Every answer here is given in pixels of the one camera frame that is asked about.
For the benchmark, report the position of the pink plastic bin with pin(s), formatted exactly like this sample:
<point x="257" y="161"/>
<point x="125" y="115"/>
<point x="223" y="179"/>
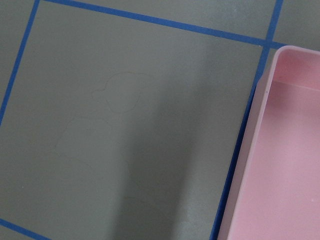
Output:
<point x="275" y="190"/>

